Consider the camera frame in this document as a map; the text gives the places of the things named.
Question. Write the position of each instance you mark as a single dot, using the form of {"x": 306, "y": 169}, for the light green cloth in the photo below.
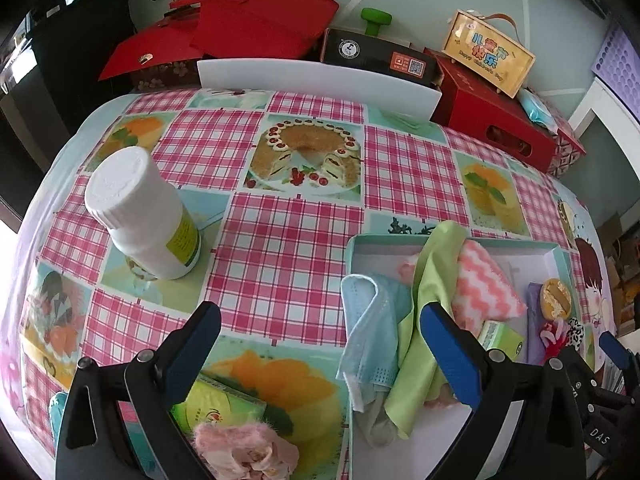
{"x": 440, "y": 260}

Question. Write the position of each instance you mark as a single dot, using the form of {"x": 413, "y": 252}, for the white shelf unit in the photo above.
{"x": 605, "y": 120}

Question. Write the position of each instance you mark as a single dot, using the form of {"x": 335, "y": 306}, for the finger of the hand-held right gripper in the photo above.
{"x": 580, "y": 375}
{"x": 615, "y": 355}

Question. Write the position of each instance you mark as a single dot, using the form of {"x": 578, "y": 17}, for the purple sachet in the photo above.
{"x": 535, "y": 330}

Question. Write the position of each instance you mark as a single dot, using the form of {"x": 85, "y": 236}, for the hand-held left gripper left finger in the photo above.
{"x": 192, "y": 355}

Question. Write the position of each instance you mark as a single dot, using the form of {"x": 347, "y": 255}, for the brown cardboard box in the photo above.
{"x": 620, "y": 260}

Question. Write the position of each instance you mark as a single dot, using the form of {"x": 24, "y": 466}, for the red gift bag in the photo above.
{"x": 265, "y": 15}

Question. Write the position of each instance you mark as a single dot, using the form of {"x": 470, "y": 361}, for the blue face mask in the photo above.
{"x": 370, "y": 320}

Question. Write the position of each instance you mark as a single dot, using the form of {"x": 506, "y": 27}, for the pink white chevron towel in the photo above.
{"x": 485, "y": 285}

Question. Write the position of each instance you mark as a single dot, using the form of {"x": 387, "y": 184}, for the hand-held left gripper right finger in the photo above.
{"x": 450, "y": 355}

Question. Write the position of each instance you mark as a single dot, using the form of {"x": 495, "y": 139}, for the red hair clip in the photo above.
{"x": 555, "y": 337}

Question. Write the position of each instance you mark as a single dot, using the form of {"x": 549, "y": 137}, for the white plastic bottle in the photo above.
{"x": 140, "y": 210}

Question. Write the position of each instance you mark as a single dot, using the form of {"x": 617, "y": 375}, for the white fabric piece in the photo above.
{"x": 375, "y": 425}

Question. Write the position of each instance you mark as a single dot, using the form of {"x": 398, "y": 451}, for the red box lid gold emblem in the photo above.
{"x": 150, "y": 52}

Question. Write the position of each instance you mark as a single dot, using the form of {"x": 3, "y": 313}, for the dark floral patterned box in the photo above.
{"x": 165, "y": 75}

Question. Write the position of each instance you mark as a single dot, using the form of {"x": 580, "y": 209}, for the white board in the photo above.
{"x": 310, "y": 85}

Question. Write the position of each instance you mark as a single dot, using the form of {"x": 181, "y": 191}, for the green tissue pack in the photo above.
{"x": 500, "y": 337}
{"x": 220, "y": 405}

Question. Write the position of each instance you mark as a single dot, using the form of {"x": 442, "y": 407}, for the pink checked printed tablecloth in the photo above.
{"x": 290, "y": 240}

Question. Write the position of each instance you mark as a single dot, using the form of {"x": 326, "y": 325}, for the white box tray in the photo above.
{"x": 380, "y": 255}

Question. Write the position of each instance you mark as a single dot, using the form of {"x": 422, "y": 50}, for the red carton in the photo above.
{"x": 480, "y": 110}

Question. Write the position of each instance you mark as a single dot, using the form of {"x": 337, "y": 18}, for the blue wet wipes pack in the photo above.
{"x": 537, "y": 110}

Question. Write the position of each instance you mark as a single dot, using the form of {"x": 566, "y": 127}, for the black tall cabinet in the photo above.
{"x": 40, "y": 110}

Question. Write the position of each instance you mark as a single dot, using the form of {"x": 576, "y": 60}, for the yellow round cake toy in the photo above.
{"x": 555, "y": 297}

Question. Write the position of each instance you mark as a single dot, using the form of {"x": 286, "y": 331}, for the black box with round dial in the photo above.
{"x": 370, "y": 52}

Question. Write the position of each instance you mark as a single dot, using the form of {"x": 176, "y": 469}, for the red white patterned box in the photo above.
{"x": 570, "y": 150}

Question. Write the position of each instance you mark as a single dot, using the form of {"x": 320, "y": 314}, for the purple perforated panel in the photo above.
{"x": 617, "y": 55}

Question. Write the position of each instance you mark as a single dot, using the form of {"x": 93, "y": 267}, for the leopard print scrunchie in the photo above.
{"x": 576, "y": 335}

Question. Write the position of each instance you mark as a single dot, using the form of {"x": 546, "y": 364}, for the pink plush flower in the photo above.
{"x": 240, "y": 452}

